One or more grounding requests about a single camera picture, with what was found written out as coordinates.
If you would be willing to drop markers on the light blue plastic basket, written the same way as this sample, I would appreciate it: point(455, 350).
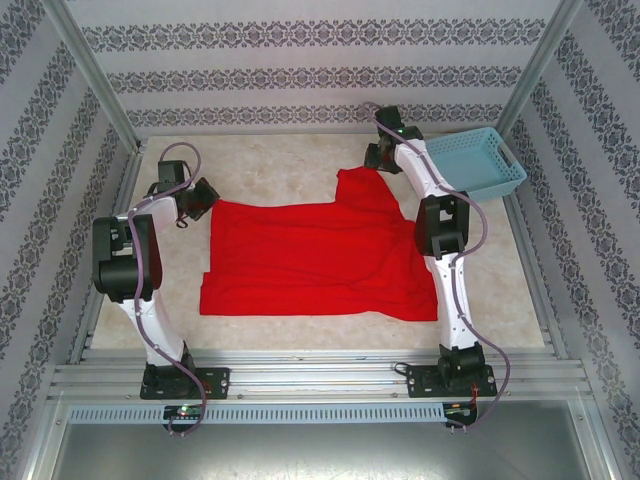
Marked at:
point(470, 165)

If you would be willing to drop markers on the red t-shirt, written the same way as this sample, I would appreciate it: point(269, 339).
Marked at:
point(310, 260)

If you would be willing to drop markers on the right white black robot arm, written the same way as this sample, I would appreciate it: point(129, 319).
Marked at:
point(442, 225)

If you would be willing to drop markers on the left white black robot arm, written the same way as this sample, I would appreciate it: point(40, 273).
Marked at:
point(130, 260)

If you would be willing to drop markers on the grey sheet metal panel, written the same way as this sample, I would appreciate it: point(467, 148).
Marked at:
point(320, 452)

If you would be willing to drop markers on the aluminium table side rail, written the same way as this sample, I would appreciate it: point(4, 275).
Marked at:
point(532, 260)
point(107, 280)

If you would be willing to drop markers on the aluminium corner post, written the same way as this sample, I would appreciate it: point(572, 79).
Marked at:
point(537, 70)
point(90, 70)

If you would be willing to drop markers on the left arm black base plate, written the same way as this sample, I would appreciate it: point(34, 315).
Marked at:
point(217, 382)

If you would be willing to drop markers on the aluminium mounting rail frame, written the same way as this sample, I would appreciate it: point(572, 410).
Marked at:
point(320, 372)

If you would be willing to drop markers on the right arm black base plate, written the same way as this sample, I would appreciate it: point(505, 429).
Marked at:
point(420, 382)

